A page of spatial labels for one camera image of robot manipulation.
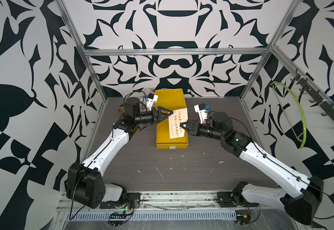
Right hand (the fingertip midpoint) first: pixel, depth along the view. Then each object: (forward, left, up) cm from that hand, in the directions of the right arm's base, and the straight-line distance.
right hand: (180, 123), depth 67 cm
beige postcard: (+4, 0, 0) cm, 4 cm away
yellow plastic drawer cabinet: (+24, +3, -10) cm, 26 cm away
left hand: (+6, +5, +1) cm, 8 cm away
